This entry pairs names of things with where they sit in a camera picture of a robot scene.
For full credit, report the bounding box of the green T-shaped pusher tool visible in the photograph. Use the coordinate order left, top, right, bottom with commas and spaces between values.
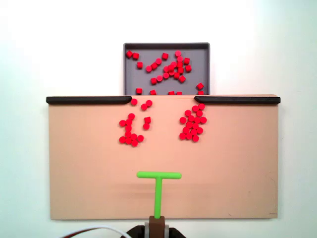
136, 171, 183, 238

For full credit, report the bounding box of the beige rectangular board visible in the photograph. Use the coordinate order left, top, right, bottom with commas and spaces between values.
47, 94, 280, 221

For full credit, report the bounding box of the grey plastic tray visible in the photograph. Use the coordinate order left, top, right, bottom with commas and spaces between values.
123, 42, 211, 96

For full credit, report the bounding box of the red white black servo cable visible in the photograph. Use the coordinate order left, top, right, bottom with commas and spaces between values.
59, 224, 128, 238

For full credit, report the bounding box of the black edge rail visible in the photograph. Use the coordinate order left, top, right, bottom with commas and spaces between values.
194, 96, 281, 105
46, 96, 132, 106

